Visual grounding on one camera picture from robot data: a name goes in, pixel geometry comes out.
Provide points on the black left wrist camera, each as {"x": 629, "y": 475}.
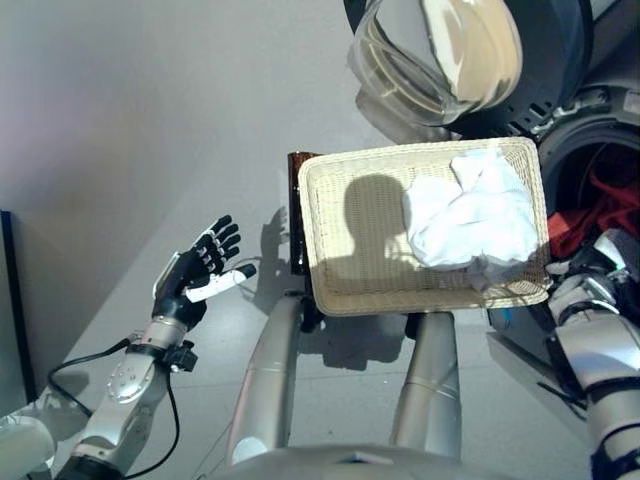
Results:
{"x": 182, "y": 357}

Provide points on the cream wicker laundry basket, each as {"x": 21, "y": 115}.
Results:
{"x": 340, "y": 180}

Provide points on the red garment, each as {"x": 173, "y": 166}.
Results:
{"x": 575, "y": 230}

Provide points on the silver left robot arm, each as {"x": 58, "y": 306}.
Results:
{"x": 130, "y": 380}

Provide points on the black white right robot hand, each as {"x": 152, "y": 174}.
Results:
{"x": 607, "y": 252}

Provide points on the silver robot torso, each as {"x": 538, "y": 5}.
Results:
{"x": 350, "y": 465}

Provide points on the round washing machine door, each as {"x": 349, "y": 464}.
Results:
{"x": 450, "y": 50}

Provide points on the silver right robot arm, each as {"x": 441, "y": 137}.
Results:
{"x": 595, "y": 350}

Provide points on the dark edged grey panel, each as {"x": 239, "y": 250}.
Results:
{"x": 10, "y": 325}

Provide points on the dark grey washing machine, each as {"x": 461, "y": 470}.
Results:
{"x": 615, "y": 105}

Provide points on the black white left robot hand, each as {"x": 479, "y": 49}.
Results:
{"x": 180, "y": 290}

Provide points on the white garment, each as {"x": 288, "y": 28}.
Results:
{"x": 465, "y": 225}

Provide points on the silver right robot leg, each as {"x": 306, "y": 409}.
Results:
{"x": 430, "y": 380}

